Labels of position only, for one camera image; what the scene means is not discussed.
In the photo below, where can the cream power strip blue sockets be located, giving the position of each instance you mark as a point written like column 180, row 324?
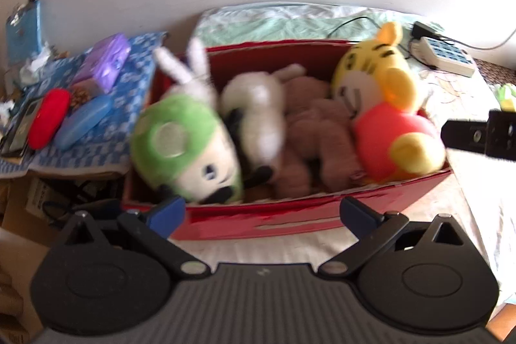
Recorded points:
column 443, row 54

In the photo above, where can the green frog plush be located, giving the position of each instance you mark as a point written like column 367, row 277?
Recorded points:
column 506, row 96

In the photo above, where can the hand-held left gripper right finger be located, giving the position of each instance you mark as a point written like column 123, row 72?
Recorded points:
column 356, row 215

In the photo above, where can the green mushroom plush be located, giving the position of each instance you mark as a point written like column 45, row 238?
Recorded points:
column 173, row 126

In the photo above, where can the floral covered stool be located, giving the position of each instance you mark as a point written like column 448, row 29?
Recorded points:
column 500, row 70

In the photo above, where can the crumpled white tissue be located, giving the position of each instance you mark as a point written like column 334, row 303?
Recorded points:
column 34, row 64

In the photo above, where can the red glasses case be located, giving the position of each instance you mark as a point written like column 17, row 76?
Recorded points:
column 46, row 118

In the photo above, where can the blue box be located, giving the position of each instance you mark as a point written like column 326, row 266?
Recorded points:
column 26, row 33

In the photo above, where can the black power adapter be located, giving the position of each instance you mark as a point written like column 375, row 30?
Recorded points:
column 423, row 30

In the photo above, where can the black phone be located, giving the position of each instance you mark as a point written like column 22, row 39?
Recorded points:
column 18, row 130

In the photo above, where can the white rabbit plush blue ears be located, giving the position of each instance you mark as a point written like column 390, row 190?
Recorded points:
column 258, row 114

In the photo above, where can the purple tissue pack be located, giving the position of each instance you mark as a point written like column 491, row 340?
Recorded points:
column 105, row 60

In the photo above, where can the brown plush toy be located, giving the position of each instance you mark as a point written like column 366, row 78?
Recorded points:
column 322, row 126

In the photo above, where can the blue patterned cloth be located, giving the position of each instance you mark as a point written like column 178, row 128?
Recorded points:
column 125, row 98

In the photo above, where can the yellow tiger plush pink shirt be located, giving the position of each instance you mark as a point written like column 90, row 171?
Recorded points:
column 383, row 126

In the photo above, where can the blue glasses case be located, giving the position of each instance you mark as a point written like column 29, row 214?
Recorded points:
column 80, row 122

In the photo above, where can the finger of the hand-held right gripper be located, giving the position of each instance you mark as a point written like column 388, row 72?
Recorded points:
column 463, row 136

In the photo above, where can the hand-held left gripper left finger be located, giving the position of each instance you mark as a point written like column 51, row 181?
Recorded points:
column 169, row 211

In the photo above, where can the cardboard boxes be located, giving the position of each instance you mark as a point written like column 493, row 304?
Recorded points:
column 16, row 247

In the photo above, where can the red cardboard box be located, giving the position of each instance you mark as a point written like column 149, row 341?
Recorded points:
column 282, row 219

